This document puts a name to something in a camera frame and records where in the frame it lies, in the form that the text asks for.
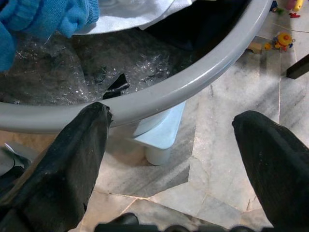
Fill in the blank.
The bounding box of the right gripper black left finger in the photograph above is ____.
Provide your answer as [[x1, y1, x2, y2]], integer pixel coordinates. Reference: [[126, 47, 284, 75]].
[[0, 101, 114, 232]]

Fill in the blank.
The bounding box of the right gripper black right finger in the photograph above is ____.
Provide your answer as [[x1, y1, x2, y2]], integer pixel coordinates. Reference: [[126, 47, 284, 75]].
[[231, 110, 309, 232]]

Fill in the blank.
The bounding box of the blue garment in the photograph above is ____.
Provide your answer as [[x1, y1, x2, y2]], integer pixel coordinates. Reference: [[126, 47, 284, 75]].
[[0, 0, 101, 72]]

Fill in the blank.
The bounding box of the clear plastic wrap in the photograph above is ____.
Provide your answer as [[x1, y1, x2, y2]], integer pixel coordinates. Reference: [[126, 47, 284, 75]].
[[0, 31, 194, 106]]

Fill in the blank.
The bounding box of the grey round laundry basin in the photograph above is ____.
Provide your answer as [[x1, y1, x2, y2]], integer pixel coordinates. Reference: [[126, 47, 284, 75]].
[[0, 0, 277, 135]]

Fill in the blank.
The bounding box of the orange yellow toy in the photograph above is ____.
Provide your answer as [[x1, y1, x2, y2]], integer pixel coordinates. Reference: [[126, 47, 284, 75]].
[[264, 32, 295, 52]]

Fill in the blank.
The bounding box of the white cotton shirt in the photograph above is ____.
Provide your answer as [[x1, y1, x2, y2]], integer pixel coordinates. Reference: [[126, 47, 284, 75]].
[[82, 0, 194, 34]]

